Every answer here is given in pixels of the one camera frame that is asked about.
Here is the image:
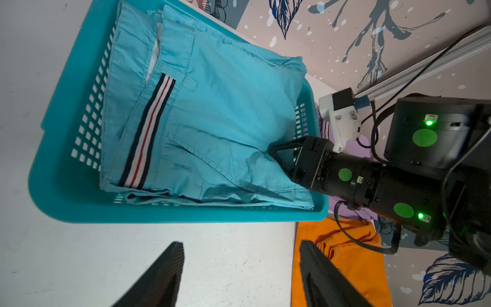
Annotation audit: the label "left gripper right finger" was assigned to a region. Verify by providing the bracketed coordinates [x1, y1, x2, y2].
[300, 240, 371, 307]

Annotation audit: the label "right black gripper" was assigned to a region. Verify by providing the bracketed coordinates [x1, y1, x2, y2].
[268, 136, 382, 208]

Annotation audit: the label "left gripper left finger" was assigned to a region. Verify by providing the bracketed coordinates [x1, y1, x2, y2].
[114, 242, 185, 306]

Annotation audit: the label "orange pants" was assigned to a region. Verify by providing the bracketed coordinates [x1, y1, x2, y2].
[291, 217, 393, 306]

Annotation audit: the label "purple pants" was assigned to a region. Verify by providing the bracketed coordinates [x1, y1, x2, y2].
[316, 111, 381, 223]

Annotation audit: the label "teal pants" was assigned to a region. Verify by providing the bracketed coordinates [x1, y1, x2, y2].
[100, 1, 314, 210]

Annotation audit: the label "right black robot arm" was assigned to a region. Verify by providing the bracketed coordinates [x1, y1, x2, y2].
[269, 94, 490, 274]

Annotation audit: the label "teal plastic basket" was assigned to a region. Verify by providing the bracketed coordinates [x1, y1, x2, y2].
[29, 1, 329, 223]

